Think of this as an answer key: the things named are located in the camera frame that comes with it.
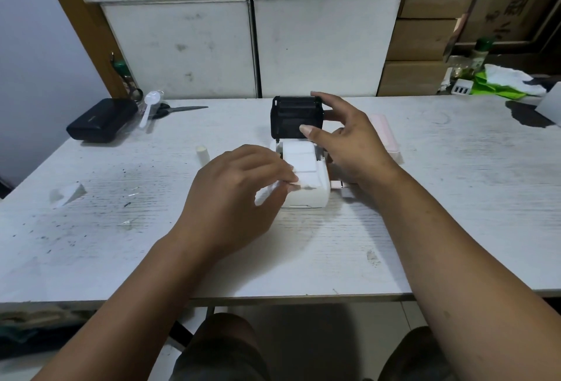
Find white paper sheet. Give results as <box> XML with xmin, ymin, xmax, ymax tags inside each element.
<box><xmin>535</xmin><ymin>81</ymin><xmax>561</xmax><ymax>127</ymax></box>

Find white usb charger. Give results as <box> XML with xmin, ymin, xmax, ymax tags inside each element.
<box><xmin>451</xmin><ymin>78</ymin><xmax>475</xmax><ymax>96</ymax></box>

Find person's right leg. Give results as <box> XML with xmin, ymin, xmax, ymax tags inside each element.
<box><xmin>378</xmin><ymin>326</ymin><xmax>444</xmax><ymax>381</ymax></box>

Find person's right forearm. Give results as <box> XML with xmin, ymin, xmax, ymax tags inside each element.
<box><xmin>357</xmin><ymin>165</ymin><xmax>561</xmax><ymax>381</ymax></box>

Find person's right hand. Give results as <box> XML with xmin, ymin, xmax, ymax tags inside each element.
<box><xmin>299</xmin><ymin>91</ymin><xmax>402</xmax><ymax>188</ymax></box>

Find white label paper roll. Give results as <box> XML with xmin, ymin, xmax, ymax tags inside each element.
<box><xmin>255</xmin><ymin>140</ymin><xmax>326</xmax><ymax>207</ymax></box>

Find person's left hand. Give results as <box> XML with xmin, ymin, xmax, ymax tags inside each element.
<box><xmin>174</xmin><ymin>145</ymin><xmax>300</xmax><ymax>261</ymax></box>

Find green cloth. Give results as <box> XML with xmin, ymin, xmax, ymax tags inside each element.
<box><xmin>471</xmin><ymin>70</ymin><xmax>544</xmax><ymax>100</ymax></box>

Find person's left forearm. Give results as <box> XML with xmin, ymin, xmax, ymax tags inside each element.
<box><xmin>32</xmin><ymin>234</ymin><xmax>222</xmax><ymax>381</ymax></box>

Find person's left leg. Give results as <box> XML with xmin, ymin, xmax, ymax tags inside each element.
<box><xmin>170</xmin><ymin>312</ymin><xmax>271</xmax><ymax>381</ymax></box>

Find white crumpled cloth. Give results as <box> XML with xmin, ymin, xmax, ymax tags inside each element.
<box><xmin>484</xmin><ymin>63</ymin><xmax>547</xmax><ymax>97</ymax></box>

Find black pouch case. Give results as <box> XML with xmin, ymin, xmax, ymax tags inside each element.
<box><xmin>66</xmin><ymin>98</ymin><xmax>139</xmax><ymax>144</ymax></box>

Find metal key bunch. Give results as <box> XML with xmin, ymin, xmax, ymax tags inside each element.
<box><xmin>109</xmin><ymin>52</ymin><xmax>144</xmax><ymax>103</ymax></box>

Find clear glass jar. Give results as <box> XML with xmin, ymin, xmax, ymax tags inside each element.
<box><xmin>449</xmin><ymin>56</ymin><xmax>475</xmax><ymax>82</ymax></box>

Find crumpled clear plastic wrap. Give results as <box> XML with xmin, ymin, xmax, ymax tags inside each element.
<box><xmin>49</xmin><ymin>182</ymin><xmax>87</xmax><ymax>209</ymax></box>

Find white label printer black lid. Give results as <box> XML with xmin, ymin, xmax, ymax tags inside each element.
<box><xmin>270</xmin><ymin>96</ymin><xmax>332</xmax><ymax>210</ymax></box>

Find green capped bottle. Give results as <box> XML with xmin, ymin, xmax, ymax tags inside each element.
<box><xmin>471</xmin><ymin>37</ymin><xmax>496</xmax><ymax>74</ymax></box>

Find brown wooden beam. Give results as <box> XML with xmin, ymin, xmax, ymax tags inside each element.
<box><xmin>34</xmin><ymin>0</ymin><xmax>129</xmax><ymax>99</ymax></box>

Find white cable plug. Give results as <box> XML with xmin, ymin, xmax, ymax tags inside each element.
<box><xmin>330</xmin><ymin>179</ymin><xmax>356</xmax><ymax>198</ymax></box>

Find white plastic spoon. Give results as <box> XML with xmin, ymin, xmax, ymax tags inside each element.
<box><xmin>139</xmin><ymin>91</ymin><xmax>162</xmax><ymax>129</ymax></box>

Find person's leg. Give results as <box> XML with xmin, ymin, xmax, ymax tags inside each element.
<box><xmin>170</xmin><ymin>312</ymin><xmax>271</xmax><ymax>381</ymax></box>
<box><xmin>378</xmin><ymin>326</ymin><xmax>444</xmax><ymax>381</ymax></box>

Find black handled scissors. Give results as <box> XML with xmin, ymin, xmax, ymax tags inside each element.
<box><xmin>148</xmin><ymin>103</ymin><xmax>209</xmax><ymax>120</ymax></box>

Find pink label printer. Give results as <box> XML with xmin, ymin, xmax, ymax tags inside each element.
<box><xmin>366</xmin><ymin>114</ymin><xmax>403</xmax><ymax>165</ymax></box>

